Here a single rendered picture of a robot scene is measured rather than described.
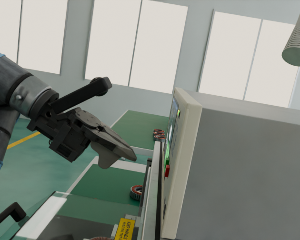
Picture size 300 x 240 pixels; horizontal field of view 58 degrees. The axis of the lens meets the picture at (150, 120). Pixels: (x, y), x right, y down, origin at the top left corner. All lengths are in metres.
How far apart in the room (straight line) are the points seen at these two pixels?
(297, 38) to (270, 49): 3.85
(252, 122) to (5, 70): 0.43
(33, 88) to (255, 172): 0.40
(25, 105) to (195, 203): 0.34
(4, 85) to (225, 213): 0.43
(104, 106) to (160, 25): 1.85
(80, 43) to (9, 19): 1.42
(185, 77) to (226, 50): 0.90
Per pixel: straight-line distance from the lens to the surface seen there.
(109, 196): 1.33
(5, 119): 0.63
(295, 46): 1.68
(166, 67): 5.19
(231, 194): 0.42
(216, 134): 0.38
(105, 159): 0.53
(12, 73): 0.56
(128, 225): 0.54
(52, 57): 5.63
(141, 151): 2.14
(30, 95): 0.53
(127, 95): 5.26
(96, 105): 5.40
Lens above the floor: 1.35
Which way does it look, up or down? 10 degrees down
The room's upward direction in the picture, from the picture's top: 10 degrees clockwise
